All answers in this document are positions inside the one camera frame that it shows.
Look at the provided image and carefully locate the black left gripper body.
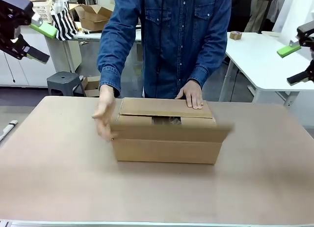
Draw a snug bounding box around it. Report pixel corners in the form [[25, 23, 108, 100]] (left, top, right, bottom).
[[0, 0, 34, 41]]

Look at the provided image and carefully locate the brown cardboard shipping box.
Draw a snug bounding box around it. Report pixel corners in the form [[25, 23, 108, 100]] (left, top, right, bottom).
[[109, 97, 235, 165]]

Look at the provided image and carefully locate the person's left forearm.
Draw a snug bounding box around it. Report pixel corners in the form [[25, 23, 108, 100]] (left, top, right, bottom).
[[187, 28, 233, 90]]

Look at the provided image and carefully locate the person's right forearm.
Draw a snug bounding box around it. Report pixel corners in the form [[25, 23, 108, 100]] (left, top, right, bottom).
[[97, 25, 133, 98]]

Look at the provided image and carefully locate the small open cardboard box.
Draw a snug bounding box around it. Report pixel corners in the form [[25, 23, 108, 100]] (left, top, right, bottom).
[[82, 76, 101, 98]]

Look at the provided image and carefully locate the person's right hand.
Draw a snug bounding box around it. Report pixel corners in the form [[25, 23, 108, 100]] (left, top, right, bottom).
[[91, 85, 118, 142]]

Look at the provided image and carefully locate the person's left hand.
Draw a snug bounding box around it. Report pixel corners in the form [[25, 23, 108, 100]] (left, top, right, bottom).
[[175, 80, 204, 110]]

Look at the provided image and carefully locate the white cabinet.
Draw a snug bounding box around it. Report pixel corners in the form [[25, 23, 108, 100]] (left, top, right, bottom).
[[0, 28, 58, 87]]

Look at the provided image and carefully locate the black white striped bag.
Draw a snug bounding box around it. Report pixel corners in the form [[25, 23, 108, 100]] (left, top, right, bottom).
[[51, 0, 79, 41]]

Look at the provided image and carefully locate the beige plastic crate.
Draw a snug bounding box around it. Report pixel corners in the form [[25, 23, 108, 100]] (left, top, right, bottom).
[[26, 0, 53, 24]]

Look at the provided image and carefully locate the white desk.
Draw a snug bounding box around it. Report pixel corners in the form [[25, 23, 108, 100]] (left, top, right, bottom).
[[43, 23, 143, 73]]

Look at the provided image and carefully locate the white foam board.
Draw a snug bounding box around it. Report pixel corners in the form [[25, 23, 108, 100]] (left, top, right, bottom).
[[266, 0, 295, 32]]

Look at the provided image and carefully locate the white rounded table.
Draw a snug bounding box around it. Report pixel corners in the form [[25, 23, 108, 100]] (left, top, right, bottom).
[[224, 31, 314, 107]]

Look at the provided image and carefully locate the grey plastic stool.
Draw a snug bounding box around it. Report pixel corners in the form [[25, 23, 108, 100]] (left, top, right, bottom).
[[47, 71, 86, 97]]

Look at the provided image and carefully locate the beige garment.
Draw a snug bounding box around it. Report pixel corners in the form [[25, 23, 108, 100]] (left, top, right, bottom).
[[244, 0, 268, 33]]

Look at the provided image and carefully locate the white marker tube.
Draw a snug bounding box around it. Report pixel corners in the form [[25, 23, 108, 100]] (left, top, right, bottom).
[[0, 119, 18, 142]]

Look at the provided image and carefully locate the person in denim shirt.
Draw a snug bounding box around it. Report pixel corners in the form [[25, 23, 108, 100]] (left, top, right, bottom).
[[97, 0, 233, 100]]

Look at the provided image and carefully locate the thin black hanging cord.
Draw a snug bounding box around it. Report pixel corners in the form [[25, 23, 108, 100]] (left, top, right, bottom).
[[3, 51, 16, 82]]

